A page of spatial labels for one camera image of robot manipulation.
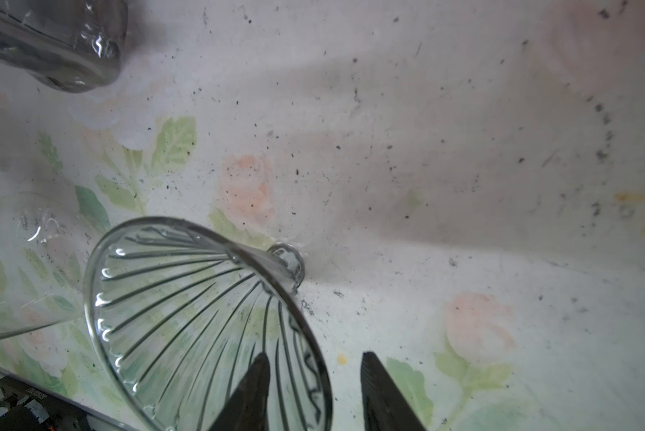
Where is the grey glass dripper cone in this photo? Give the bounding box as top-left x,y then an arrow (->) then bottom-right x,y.
84,217 -> 333,430

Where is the aluminium front rail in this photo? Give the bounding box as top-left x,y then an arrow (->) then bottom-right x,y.
0,368 -> 133,431

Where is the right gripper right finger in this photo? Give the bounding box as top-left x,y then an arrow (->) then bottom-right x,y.
360,351 -> 426,431

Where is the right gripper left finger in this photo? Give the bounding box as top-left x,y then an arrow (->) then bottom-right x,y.
209,353 -> 270,431

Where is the grey ribbed glass pitcher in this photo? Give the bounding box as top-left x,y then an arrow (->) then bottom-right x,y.
0,0 -> 128,93

